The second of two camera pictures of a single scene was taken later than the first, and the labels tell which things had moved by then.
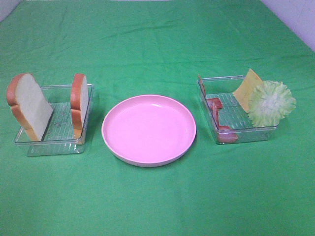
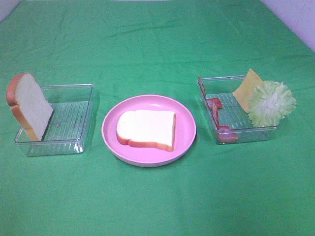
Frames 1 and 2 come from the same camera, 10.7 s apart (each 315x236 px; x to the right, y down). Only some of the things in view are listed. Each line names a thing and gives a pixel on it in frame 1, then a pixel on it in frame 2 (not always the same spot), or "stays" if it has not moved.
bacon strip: [215, 103] stays
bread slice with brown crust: [79, 103] -> [148, 128]
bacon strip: [225, 133] stays
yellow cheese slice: [243, 94] stays
